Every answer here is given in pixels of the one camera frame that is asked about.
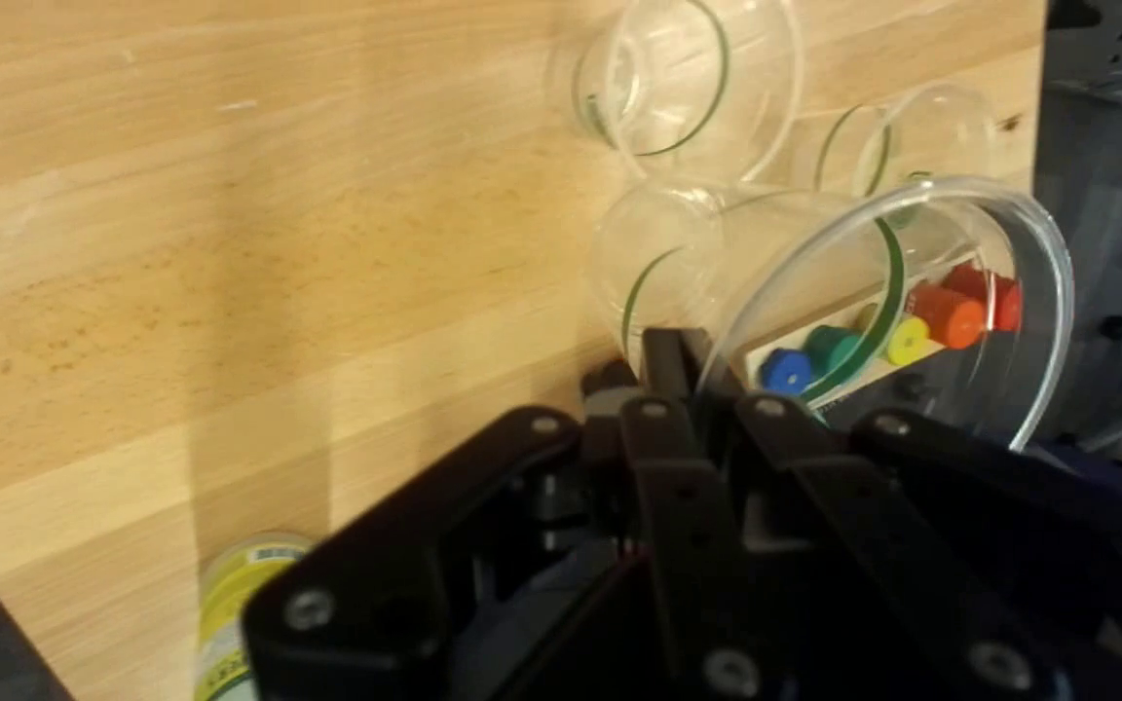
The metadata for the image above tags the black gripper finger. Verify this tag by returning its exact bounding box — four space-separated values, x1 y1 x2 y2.
642 327 702 414

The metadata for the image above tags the yellow spray bottle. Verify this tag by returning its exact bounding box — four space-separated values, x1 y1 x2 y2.
194 530 310 701

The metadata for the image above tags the clear plastic cup green band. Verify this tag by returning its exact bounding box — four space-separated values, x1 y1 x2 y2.
591 176 1077 449

